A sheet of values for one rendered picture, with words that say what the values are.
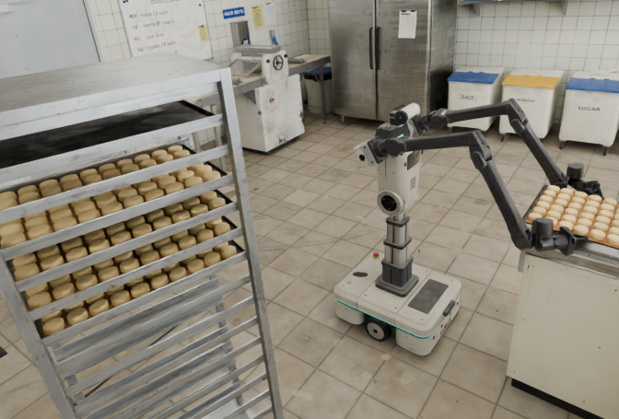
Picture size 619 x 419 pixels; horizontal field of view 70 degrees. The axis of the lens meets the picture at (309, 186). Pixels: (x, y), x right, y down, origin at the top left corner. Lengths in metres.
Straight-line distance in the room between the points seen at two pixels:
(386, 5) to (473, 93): 1.47
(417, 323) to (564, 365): 0.70
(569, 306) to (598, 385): 0.41
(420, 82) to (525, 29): 1.38
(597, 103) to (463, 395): 3.72
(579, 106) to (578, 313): 3.56
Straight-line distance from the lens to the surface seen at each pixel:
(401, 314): 2.63
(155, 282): 1.40
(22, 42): 4.84
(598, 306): 2.24
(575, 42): 6.10
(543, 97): 5.59
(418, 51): 5.60
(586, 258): 2.14
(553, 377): 2.56
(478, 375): 2.75
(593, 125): 5.61
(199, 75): 1.16
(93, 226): 1.22
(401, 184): 2.34
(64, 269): 1.26
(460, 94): 5.79
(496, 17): 6.23
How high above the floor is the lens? 2.02
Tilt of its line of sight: 26 degrees down
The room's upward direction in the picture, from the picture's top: 5 degrees counter-clockwise
